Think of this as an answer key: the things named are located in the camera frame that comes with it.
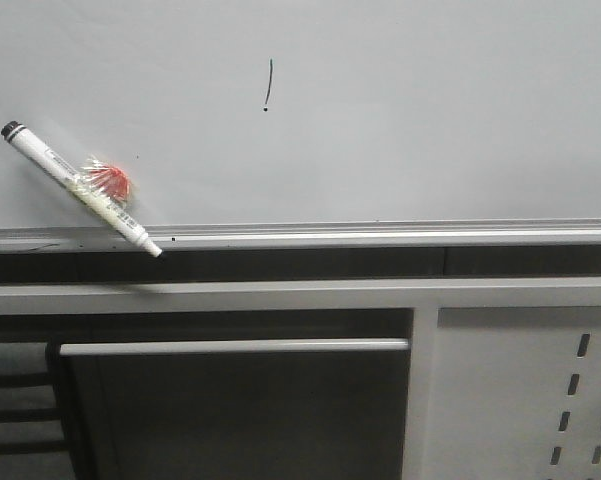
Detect red round magnet with tape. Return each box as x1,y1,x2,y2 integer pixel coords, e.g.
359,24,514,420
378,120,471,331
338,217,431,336
66,155,131,209

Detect white whiteboard marker pen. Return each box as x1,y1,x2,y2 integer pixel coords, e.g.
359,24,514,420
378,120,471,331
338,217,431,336
1,121,163,258

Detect white whiteboard with aluminium frame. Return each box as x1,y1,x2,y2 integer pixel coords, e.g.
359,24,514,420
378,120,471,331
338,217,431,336
0,1,601,253

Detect white perforated metal panel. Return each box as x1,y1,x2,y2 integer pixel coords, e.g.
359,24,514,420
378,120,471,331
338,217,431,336
422,307,601,479

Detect white metal table frame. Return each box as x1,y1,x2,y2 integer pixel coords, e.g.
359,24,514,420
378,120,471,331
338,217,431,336
0,277,601,479

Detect black chair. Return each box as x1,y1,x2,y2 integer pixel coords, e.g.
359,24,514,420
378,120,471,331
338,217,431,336
0,342,99,479

